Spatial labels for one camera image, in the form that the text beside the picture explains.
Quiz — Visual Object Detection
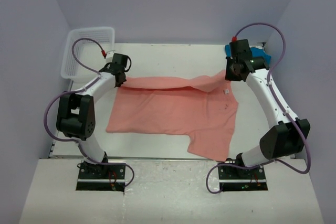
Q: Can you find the pink t shirt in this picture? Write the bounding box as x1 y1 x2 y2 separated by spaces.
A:
106 71 238 161

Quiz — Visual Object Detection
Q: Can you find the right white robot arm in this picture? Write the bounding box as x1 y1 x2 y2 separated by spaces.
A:
225 37 310 178

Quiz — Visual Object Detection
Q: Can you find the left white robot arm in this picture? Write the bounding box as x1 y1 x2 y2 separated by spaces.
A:
56 53 132 179

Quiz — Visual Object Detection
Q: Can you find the blue folded t shirt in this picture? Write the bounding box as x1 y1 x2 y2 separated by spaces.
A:
224 45 271 64

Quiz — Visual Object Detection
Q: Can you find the white plastic basket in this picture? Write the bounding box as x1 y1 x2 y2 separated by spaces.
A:
60 26 115 83

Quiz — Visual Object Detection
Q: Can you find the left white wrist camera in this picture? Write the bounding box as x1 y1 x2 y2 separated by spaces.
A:
101 50 115 62

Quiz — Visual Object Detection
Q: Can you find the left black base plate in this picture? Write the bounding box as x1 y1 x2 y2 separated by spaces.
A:
76 162 126 192

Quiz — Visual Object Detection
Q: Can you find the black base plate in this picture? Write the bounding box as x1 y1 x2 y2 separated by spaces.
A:
218 166 268 192
76 162 126 192

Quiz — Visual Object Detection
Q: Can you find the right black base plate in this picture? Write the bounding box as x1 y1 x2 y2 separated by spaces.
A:
218 166 268 192

